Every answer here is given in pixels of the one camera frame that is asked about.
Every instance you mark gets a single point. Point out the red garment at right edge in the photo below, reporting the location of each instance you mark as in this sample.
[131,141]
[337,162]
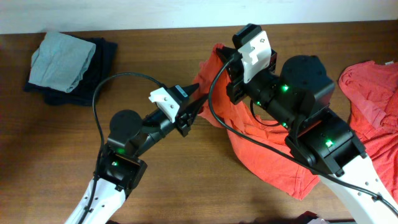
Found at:
[372,91]

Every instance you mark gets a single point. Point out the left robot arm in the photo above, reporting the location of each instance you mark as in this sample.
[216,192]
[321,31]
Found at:
[120,168]

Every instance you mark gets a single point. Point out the folded light grey garment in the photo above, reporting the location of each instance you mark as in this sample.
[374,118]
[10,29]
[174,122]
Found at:
[60,62]

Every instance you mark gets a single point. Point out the folded dark navy garment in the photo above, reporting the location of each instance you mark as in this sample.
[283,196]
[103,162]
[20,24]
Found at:
[98,70]

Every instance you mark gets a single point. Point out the red printed soccer t-shirt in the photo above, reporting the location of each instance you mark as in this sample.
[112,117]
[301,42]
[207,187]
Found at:
[270,167]

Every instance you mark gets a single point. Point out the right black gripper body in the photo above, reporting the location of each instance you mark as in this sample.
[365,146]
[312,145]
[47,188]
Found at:
[237,88]

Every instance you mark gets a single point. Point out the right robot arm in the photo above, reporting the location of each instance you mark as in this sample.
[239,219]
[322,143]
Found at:
[318,139]

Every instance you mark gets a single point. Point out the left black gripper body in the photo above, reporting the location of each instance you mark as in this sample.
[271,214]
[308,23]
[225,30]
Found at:
[184,121]

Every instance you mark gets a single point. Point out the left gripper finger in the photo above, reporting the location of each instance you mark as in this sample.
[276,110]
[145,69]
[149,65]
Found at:
[194,108]
[189,90]

